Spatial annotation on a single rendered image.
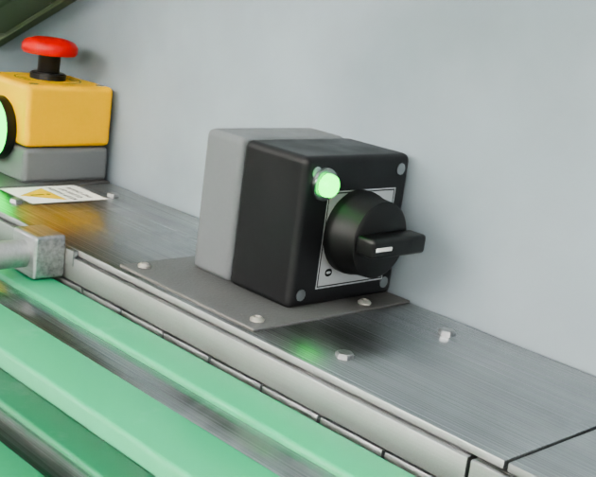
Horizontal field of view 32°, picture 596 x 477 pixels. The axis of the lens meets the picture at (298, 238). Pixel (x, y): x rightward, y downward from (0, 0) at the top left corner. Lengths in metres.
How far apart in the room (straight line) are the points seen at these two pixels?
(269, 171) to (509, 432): 0.19
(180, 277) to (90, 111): 0.24
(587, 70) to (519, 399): 0.16
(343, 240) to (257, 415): 0.12
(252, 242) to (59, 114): 0.26
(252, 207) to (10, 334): 0.14
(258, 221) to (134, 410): 0.14
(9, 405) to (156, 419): 0.20
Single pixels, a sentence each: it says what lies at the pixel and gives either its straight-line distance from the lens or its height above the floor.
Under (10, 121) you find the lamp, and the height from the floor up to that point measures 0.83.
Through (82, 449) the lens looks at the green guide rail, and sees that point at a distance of 0.58.
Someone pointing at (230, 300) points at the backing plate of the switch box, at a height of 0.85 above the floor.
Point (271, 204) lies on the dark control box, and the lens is 0.54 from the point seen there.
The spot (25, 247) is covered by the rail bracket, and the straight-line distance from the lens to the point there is 0.60.
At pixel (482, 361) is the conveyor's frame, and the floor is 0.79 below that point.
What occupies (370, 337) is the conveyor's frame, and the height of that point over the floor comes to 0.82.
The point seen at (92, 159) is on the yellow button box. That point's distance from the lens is 0.79.
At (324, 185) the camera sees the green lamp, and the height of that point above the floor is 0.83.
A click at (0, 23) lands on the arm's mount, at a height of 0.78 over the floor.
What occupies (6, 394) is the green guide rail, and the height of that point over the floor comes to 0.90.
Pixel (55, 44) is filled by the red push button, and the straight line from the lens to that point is 0.78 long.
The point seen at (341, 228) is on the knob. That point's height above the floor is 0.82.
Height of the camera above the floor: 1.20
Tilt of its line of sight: 44 degrees down
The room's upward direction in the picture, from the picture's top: 96 degrees counter-clockwise
